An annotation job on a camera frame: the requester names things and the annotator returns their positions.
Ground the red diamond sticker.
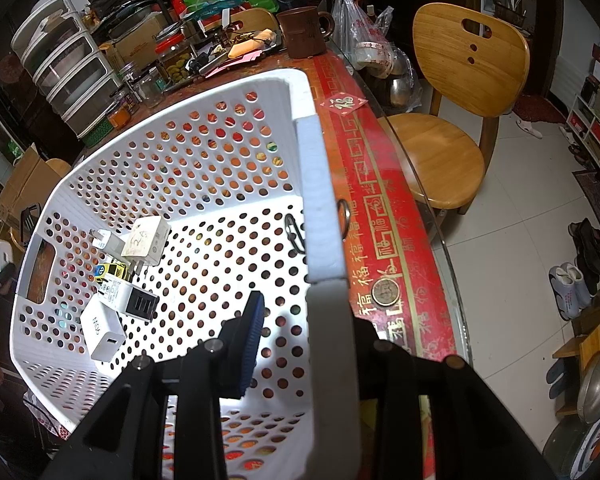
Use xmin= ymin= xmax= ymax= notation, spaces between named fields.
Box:
xmin=319 ymin=91 xmax=370 ymax=117

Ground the brown mug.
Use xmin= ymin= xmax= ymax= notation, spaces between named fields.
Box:
xmin=276 ymin=6 xmax=336 ymax=60

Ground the pickle jar with red lid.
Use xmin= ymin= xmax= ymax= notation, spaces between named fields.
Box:
xmin=155 ymin=35 xmax=194 ymax=84

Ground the small wooden stool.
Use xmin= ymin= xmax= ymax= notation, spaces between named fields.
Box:
xmin=552 ymin=323 xmax=600 ymax=417

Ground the tray of small clutter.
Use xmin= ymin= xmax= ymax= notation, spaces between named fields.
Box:
xmin=187 ymin=27 xmax=282 ymax=79

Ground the clear printed plastic bag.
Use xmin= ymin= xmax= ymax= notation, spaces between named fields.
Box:
xmin=331 ymin=0 xmax=396 ymax=72

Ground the clear glass jar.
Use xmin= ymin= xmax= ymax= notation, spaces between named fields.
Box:
xmin=132 ymin=67 xmax=164 ymax=109

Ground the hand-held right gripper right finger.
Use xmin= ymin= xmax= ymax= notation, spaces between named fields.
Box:
xmin=352 ymin=320 xmax=557 ymax=480

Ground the brown cardboard box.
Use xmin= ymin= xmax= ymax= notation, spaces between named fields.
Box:
xmin=105 ymin=12 xmax=169 ymax=64

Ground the white cubby shelf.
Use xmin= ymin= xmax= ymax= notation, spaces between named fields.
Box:
xmin=561 ymin=42 xmax=600 ymax=172

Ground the open cardboard box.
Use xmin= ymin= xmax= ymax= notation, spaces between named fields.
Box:
xmin=0 ymin=142 xmax=54 ymax=222

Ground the white perforated plastic basket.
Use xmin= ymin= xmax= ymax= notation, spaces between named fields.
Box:
xmin=10 ymin=68 xmax=364 ymax=480

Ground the black folding stand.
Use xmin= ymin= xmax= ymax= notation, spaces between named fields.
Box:
xmin=16 ymin=202 xmax=44 ymax=249

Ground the yellow and black charger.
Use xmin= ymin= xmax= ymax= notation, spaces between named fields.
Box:
xmin=94 ymin=260 xmax=131 ymax=286

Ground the pair of dark shoes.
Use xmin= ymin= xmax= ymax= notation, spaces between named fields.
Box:
xmin=567 ymin=217 xmax=600 ymax=282

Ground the pair of white blue slippers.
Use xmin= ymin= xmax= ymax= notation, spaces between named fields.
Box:
xmin=548 ymin=262 xmax=594 ymax=322

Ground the white charger with handwriting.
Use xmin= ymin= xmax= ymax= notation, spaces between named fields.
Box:
xmin=121 ymin=215 xmax=171 ymax=275

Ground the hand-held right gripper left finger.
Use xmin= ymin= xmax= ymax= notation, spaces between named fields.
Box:
xmin=40 ymin=290 xmax=266 ymax=480

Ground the white slipper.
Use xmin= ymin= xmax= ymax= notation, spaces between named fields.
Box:
xmin=516 ymin=117 xmax=544 ymax=139

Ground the green plastic basket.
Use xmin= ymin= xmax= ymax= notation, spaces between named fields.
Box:
xmin=77 ymin=112 xmax=119 ymax=149

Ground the bronze coin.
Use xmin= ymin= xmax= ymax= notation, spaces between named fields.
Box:
xmin=371 ymin=280 xmax=401 ymax=307

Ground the white multi-port USB charger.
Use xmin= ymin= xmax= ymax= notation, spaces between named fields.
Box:
xmin=97 ymin=280 xmax=161 ymax=322

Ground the white stacked dish cover tower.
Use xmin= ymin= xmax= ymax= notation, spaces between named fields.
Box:
xmin=11 ymin=0 xmax=124 ymax=134

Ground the red printed tablecloth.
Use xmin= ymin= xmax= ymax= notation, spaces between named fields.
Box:
xmin=307 ymin=52 xmax=475 ymax=363

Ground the black carabiner clip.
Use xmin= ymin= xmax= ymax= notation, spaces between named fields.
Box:
xmin=283 ymin=199 xmax=351 ymax=254

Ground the red door mat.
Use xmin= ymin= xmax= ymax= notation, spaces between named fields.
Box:
xmin=509 ymin=95 xmax=566 ymax=124

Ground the wooden chair with slotted back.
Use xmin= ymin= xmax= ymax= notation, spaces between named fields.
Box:
xmin=377 ymin=2 xmax=531 ymax=216

